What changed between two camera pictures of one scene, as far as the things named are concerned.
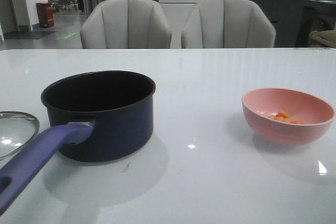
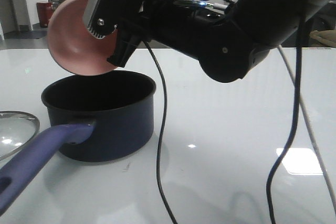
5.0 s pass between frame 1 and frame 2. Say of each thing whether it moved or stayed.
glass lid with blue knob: stayed
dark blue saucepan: stayed
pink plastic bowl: moved
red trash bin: stayed
